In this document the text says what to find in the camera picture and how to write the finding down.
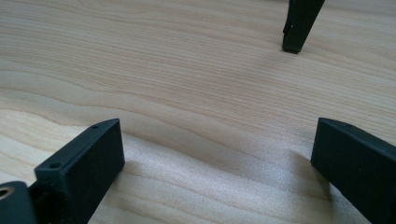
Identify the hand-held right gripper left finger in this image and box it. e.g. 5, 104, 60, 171
33, 118, 126, 224

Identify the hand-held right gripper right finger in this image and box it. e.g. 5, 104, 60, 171
310, 117, 396, 224

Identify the black shelf with metal legs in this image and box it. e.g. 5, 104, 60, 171
281, 0, 327, 55

